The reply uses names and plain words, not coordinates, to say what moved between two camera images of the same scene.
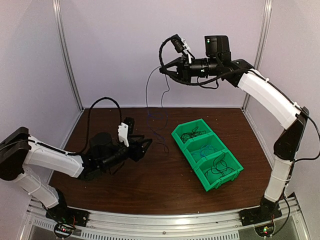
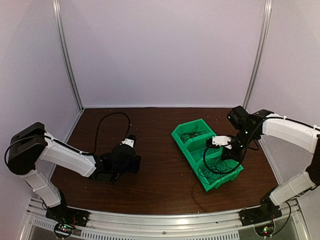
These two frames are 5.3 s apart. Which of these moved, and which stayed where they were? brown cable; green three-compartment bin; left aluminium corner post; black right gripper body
Moved: black right gripper body
Stayed: brown cable; green three-compartment bin; left aluminium corner post
